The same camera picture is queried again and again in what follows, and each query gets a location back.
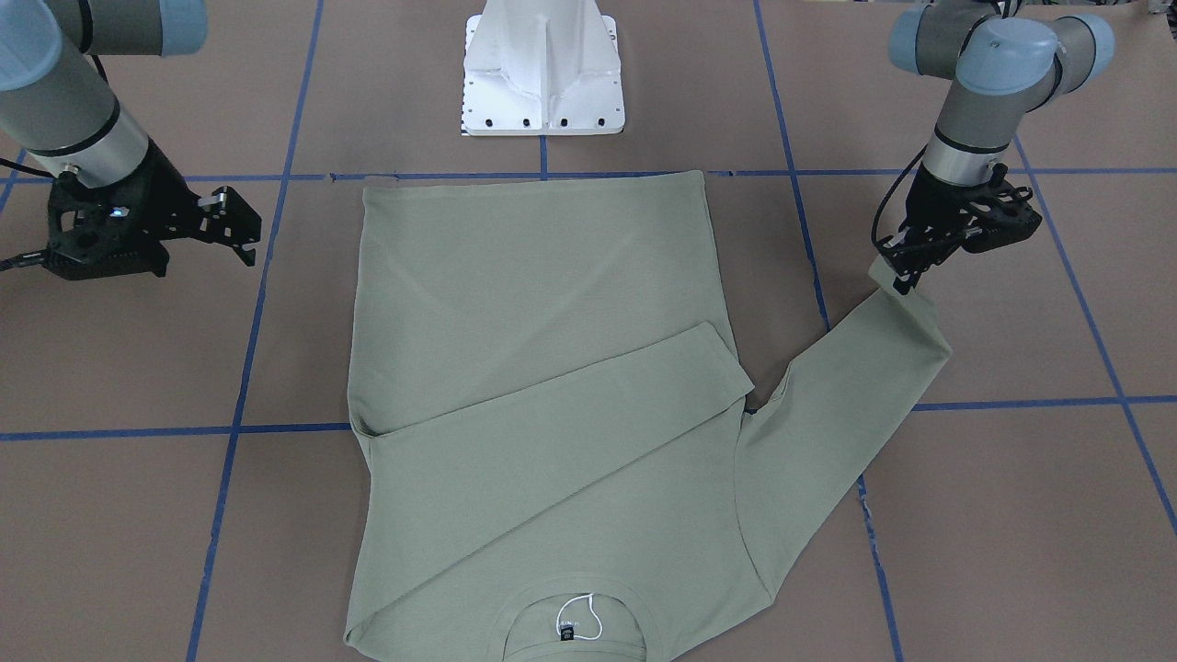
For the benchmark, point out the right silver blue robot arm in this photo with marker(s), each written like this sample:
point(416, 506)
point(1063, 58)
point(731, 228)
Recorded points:
point(56, 101)

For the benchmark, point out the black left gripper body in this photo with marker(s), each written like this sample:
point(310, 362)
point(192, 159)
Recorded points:
point(931, 205)

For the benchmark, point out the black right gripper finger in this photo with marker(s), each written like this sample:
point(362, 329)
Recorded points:
point(227, 219)

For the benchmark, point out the olive green long-sleeve shirt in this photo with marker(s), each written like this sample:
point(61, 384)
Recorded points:
point(544, 384)

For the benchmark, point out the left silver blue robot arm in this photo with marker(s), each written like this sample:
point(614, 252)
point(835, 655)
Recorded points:
point(1000, 67)

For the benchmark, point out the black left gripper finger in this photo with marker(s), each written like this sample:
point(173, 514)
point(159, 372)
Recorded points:
point(912, 252)

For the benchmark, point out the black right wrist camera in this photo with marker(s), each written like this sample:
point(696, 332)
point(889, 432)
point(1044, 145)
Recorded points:
point(96, 233)

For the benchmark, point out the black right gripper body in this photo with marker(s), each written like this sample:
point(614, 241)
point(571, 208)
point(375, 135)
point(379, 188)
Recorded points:
point(158, 187)

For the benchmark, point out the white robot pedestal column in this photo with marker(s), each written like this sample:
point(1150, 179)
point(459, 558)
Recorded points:
point(542, 69)

